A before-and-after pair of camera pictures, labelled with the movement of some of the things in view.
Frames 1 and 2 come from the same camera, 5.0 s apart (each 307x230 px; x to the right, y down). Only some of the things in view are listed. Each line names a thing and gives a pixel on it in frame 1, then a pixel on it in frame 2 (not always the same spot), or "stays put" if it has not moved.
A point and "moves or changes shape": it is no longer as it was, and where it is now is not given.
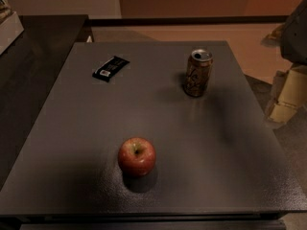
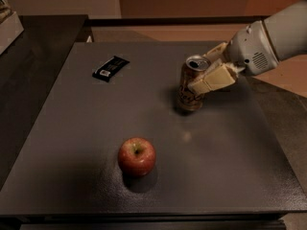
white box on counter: (10, 31) stays put
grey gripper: (295, 37) → (249, 48)
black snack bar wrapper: (108, 68) stays put
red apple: (136, 157) stays put
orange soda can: (198, 72) moves or changes shape
